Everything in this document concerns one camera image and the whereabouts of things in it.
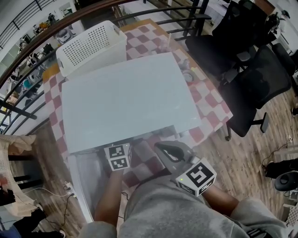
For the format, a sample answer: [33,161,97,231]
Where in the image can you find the white perforated plastic basket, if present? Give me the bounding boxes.
[55,20,128,78]

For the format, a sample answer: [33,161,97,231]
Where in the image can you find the black floor cable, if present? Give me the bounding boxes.
[45,194,73,226]

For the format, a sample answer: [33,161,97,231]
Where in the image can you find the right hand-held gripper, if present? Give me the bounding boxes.
[153,140,217,197]

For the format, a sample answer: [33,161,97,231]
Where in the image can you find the person's left forearm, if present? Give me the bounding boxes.
[94,170,124,224]

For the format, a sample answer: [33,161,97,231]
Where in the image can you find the white power strip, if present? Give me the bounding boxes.
[64,181,77,198]

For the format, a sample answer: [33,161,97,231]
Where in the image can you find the small round metal dish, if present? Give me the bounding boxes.
[182,69,196,83]

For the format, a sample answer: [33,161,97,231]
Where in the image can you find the black mesh office chair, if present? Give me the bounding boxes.
[185,0,268,79]
[218,45,293,142]
[271,42,298,75]

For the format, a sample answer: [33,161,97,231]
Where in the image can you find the person's grey sweatshirt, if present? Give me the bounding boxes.
[78,173,298,238]

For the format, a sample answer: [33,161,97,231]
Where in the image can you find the beige cloth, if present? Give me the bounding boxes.
[0,134,38,218]

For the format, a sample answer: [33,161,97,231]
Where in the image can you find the black round floor fan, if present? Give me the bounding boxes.
[274,171,298,192]

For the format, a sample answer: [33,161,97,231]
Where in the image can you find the white floor cable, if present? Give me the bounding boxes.
[22,187,68,198]

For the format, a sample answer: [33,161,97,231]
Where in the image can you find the red white checkered tablecloth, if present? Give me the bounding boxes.
[42,23,234,189]

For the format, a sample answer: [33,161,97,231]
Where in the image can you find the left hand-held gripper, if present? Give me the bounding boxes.
[103,144,134,172]

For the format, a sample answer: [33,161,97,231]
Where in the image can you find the person's right forearm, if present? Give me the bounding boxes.
[201,185,240,217]

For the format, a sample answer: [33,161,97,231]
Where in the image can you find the black railing with wooden handrail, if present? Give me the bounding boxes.
[0,0,212,136]

